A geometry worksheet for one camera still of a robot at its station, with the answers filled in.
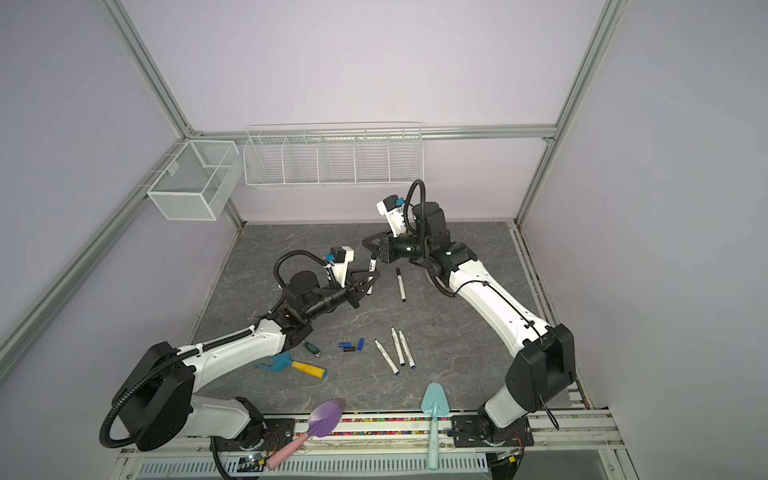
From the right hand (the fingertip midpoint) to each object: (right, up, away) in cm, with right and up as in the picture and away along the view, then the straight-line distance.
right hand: (364, 247), depth 73 cm
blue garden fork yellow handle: (-24, -32, +11) cm, 42 cm away
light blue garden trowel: (+18, -40, +2) cm, 44 cm away
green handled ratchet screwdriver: (-17, -29, +13) cm, 36 cm away
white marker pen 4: (+11, -31, +13) cm, 35 cm away
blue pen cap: (-8, -29, +16) cm, 34 cm away
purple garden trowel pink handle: (-11, -45, +2) cm, 47 cm away
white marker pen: (+10, -12, +28) cm, 32 cm away
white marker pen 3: (+8, -29, +14) cm, 33 cm away
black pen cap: (-6, -30, +15) cm, 34 cm away
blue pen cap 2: (-3, -29, +16) cm, 33 cm away
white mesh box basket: (-59, +23, +26) cm, 68 cm away
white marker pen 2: (+2, -5, 0) cm, 5 cm away
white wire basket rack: (-13, +31, +25) cm, 42 cm away
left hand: (+3, -6, +1) cm, 7 cm away
